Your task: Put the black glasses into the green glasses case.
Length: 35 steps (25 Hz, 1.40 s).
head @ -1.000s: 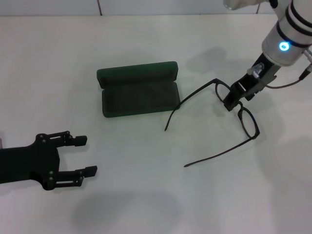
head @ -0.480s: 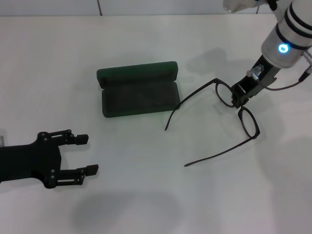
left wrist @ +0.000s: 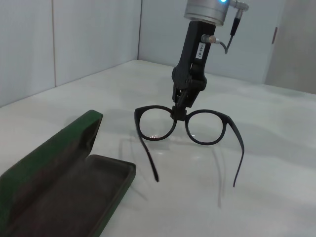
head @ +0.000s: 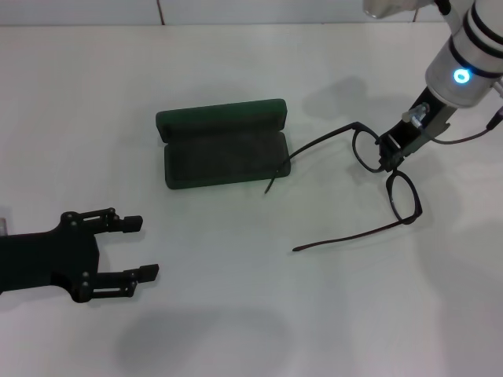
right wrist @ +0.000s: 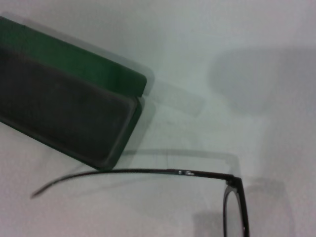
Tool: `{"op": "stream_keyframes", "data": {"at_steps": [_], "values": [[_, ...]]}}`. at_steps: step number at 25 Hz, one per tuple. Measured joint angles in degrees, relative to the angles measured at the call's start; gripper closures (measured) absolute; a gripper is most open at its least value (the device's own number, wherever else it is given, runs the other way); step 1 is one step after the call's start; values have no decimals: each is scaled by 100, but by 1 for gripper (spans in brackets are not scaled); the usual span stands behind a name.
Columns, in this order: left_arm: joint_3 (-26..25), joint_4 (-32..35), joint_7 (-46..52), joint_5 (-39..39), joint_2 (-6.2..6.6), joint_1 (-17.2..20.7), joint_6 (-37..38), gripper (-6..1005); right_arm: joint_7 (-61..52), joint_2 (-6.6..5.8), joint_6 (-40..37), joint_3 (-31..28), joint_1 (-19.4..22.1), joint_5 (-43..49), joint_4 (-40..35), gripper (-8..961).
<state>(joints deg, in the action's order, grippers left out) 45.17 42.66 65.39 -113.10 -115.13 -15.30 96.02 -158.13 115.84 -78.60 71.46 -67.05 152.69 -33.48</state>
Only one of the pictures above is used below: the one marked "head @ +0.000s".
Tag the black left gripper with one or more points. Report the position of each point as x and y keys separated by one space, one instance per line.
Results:
x=47 y=255

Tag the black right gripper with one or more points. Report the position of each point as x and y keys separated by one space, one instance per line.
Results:
x=404 y=133

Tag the black glasses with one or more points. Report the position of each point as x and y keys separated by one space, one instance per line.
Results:
x=357 y=126

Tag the green glasses case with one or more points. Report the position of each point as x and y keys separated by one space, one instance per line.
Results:
x=224 y=161

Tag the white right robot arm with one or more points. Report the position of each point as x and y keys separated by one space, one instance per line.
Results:
x=475 y=47

